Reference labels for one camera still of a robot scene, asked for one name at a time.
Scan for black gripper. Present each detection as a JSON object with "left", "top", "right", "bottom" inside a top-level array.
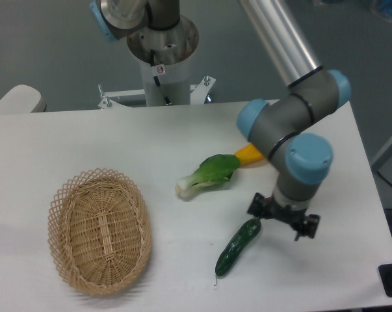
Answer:
[{"left": 247, "top": 192, "right": 320, "bottom": 241}]

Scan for white chair armrest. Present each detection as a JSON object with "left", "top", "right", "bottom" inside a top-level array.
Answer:
[{"left": 0, "top": 84, "right": 47, "bottom": 116}]

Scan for woven wicker basket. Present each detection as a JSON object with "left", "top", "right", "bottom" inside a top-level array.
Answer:
[{"left": 47, "top": 168, "right": 152, "bottom": 296}]

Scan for yellow squash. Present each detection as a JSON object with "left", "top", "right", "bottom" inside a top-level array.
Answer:
[{"left": 234, "top": 143, "right": 265, "bottom": 166}]

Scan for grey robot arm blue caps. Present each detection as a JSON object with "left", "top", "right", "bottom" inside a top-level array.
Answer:
[{"left": 90, "top": 1, "right": 351, "bottom": 238}]

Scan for green bok choy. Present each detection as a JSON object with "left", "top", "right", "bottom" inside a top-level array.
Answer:
[{"left": 175, "top": 154, "right": 241, "bottom": 199}]

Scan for black pedestal cable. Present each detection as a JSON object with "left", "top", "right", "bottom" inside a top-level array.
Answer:
[{"left": 148, "top": 48, "right": 174, "bottom": 106}]

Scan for dark green cucumber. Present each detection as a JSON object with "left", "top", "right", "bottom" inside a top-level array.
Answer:
[{"left": 214, "top": 218, "right": 262, "bottom": 286}]

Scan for white furniture at right edge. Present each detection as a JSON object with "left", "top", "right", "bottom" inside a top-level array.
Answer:
[{"left": 370, "top": 135, "right": 392, "bottom": 172}]

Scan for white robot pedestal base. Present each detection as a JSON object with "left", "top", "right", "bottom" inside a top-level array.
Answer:
[{"left": 97, "top": 14, "right": 216, "bottom": 110}]

